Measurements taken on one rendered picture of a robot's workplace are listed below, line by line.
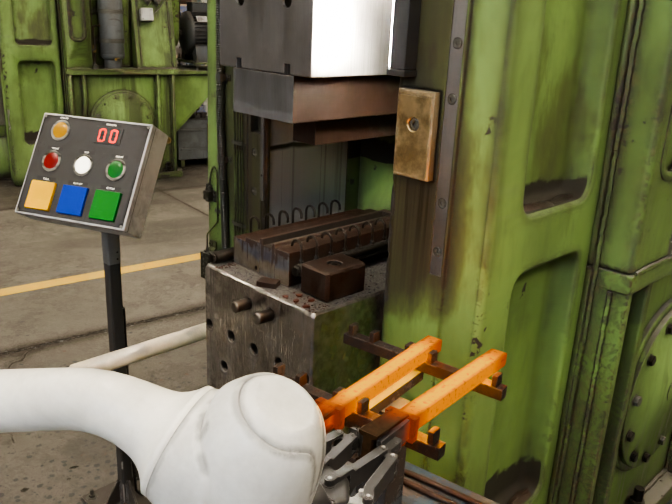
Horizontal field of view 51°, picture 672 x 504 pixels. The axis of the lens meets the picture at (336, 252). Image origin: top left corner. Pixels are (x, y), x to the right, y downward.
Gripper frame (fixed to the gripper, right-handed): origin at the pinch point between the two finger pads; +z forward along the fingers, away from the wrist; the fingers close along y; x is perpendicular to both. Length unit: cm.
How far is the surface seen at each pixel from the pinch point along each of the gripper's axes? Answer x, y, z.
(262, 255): -1, -60, 46
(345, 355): -18, -36, 46
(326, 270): 1, -41, 44
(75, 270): -97, -301, 163
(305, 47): 45, -48, 43
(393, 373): -2.9, -10.4, 20.2
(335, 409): -2.5, -10.8, 4.6
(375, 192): 5, -62, 95
